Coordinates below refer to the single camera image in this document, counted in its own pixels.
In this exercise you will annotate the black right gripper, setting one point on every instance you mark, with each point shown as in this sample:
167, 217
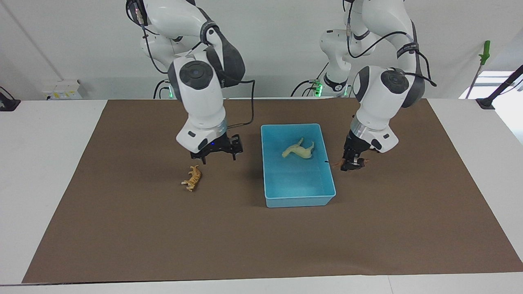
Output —
220, 146

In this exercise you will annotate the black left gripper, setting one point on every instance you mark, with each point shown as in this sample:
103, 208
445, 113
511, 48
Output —
354, 145

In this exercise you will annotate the brown lion toy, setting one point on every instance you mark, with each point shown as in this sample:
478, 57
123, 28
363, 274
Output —
365, 163

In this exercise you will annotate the orange striped tiger toy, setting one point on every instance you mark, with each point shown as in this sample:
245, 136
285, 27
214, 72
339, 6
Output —
193, 178

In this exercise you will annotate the cream camel toy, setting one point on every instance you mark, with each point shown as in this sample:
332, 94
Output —
300, 151

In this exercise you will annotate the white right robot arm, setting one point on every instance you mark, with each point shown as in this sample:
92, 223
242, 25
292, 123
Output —
200, 85

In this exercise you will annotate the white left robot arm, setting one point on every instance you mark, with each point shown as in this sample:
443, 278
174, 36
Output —
380, 87

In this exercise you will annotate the light blue plastic storage box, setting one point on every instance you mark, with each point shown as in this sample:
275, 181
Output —
296, 179

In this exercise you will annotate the brown table mat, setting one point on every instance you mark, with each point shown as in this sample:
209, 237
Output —
163, 228

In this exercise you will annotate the black camera stand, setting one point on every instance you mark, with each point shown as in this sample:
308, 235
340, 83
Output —
496, 92

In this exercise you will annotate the white wall socket box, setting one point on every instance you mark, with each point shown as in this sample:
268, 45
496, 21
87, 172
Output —
62, 90

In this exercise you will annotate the black clamp mount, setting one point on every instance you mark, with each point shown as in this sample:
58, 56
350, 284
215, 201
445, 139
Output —
7, 104

